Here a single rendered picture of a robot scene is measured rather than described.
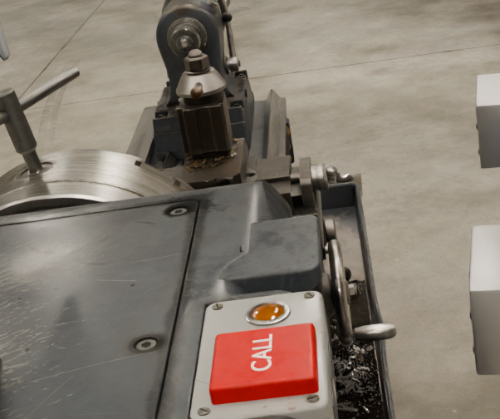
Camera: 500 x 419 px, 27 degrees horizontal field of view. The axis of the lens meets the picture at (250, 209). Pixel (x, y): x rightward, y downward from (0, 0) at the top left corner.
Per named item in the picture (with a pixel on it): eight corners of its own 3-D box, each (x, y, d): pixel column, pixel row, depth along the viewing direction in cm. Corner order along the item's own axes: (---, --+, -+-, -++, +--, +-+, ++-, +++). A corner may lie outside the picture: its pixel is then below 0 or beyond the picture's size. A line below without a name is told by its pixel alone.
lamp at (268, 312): (286, 327, 65) (283, 316, 64) (252, 331, 65) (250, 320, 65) (286, 311, 67) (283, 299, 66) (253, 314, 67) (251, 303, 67)
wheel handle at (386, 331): (398, 341, 169) (396, 327, 168) (350, 347, 170) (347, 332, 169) (396, 332, 172) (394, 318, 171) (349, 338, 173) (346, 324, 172)
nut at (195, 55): (209, 73, 159) (206, 51, 158) (184, 76, 160) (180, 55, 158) (211, 66, 163) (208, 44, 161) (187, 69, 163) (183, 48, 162)
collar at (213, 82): (225, 94, 158) (222, 75, 157) (174, 101, 159) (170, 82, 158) (227, 79, 166) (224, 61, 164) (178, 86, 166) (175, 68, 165)
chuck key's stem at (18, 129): (46, 190, 107) (2, 88, 103) (61, 189, 106) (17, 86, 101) (32, 200, 106) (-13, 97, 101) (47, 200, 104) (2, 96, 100)
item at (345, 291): (367, 374, 171) (350, 247, 161) (306, 381, 172) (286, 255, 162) (358, 296, 195) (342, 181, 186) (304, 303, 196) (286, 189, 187)
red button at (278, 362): (321, 406, 57) (316, 374, 56) (213, 418, 58) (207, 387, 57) (318, 349, 63) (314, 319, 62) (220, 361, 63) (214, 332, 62)
